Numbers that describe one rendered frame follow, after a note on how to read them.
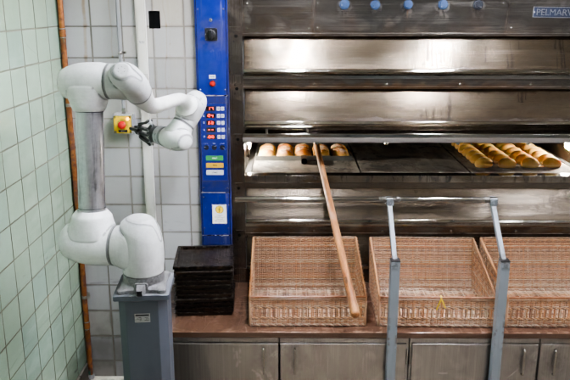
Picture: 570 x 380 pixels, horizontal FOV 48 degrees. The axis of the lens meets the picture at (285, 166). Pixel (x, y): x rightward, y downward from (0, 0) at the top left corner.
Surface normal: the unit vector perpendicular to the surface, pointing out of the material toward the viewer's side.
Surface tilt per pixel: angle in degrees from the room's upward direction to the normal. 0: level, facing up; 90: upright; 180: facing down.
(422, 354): 90
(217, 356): 90
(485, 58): 69
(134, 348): 90
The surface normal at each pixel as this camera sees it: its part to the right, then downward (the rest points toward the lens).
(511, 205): 0.00, -0.10
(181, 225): 0.00, 0.25
